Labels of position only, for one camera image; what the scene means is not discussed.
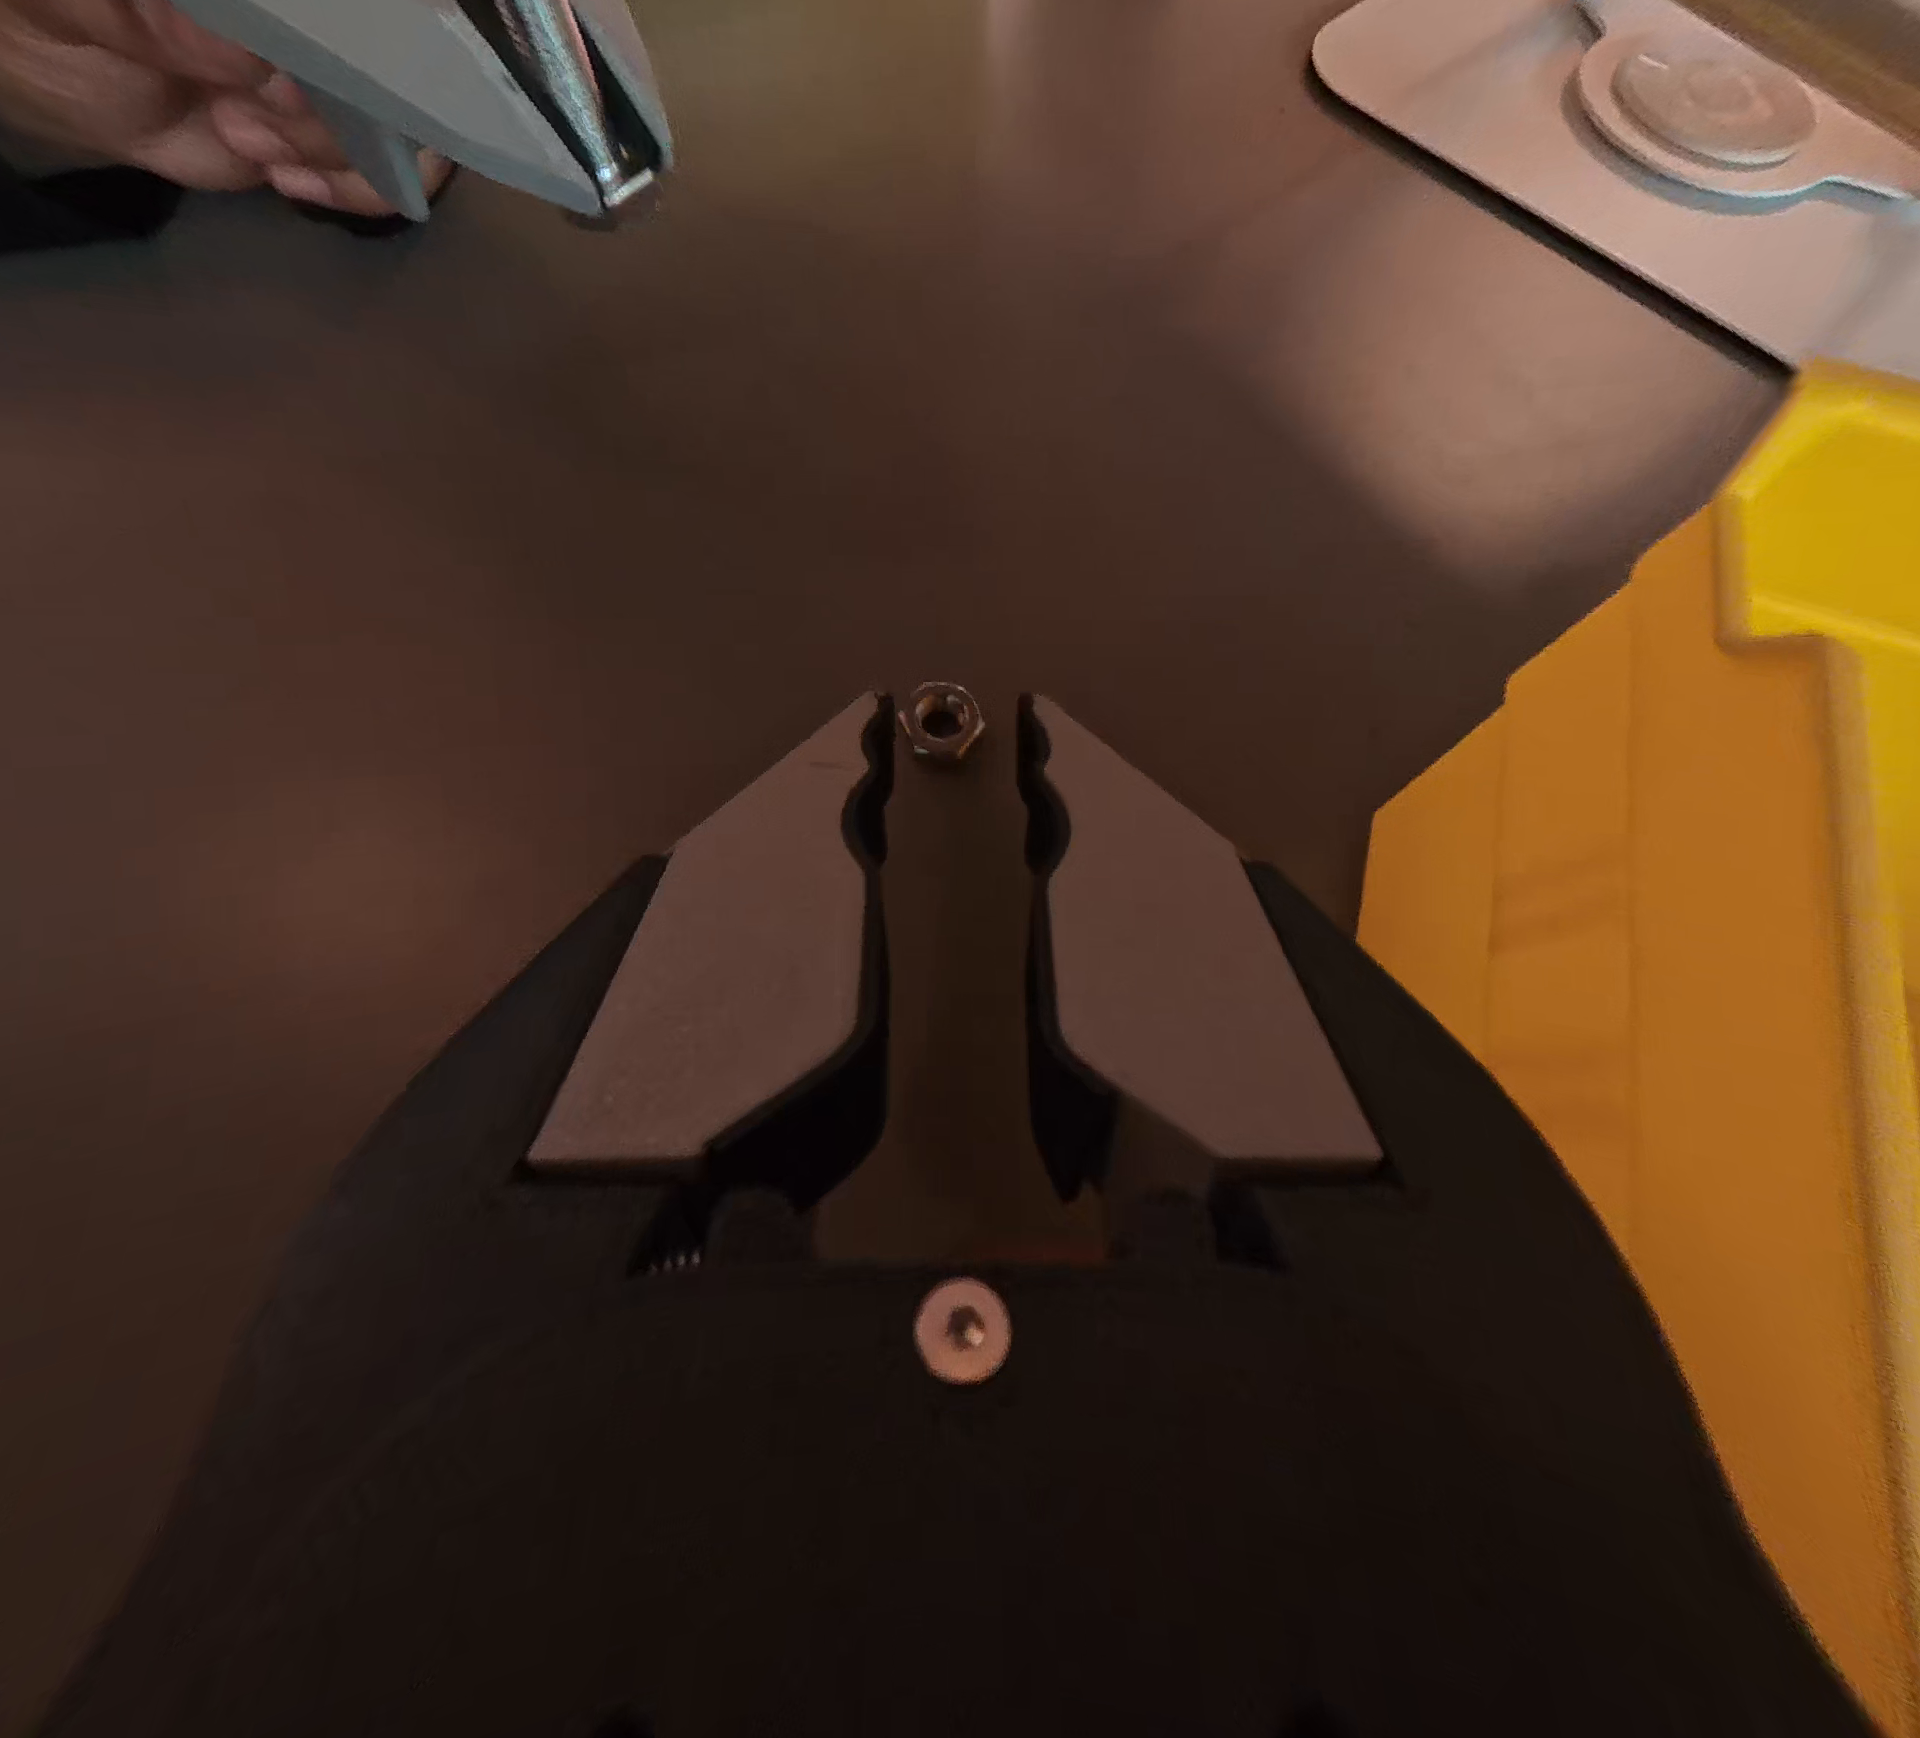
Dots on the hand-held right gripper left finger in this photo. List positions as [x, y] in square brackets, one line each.
[704, 1002]

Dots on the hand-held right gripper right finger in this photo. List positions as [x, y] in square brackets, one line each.
[1200, 1002]

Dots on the steel bolt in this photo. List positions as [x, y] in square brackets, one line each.
[546, 28]

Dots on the steel hex nut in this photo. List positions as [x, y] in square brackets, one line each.
[941, 723]

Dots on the person's left hand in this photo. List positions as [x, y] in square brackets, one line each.
[90, 58]

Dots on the yellow open bin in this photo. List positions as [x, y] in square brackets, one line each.
[1648, 1018]

